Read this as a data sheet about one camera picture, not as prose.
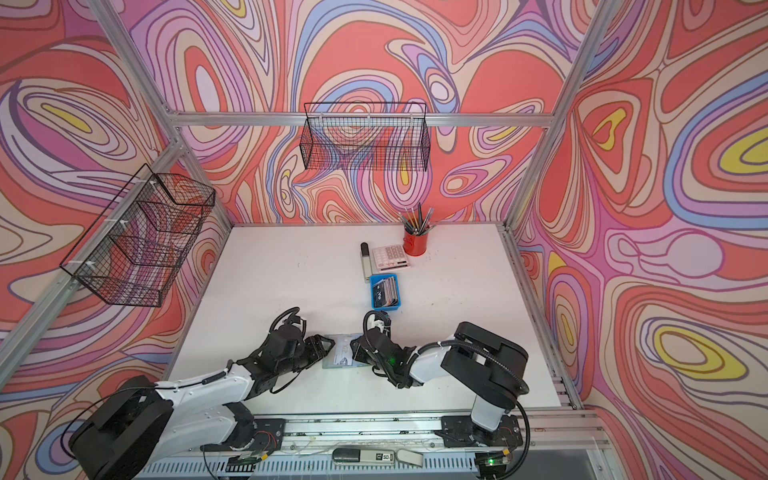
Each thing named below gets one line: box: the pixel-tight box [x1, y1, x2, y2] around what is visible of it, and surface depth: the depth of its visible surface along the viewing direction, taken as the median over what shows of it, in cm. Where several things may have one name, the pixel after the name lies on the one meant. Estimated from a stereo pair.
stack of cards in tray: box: [374, 276, 398, 307], surface depth 98 cm
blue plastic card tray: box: [370, 274, 402, 311], surface depth 98 cm
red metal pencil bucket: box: [402, 231, 429, 257], surface depth 111 cm
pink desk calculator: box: [372, 244, 410, 273], surface depth 110 cm
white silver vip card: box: [334, 335, 353, 365], surface depth 88 cm
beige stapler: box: [360, 241, 373, 283], surface depth 107 cm
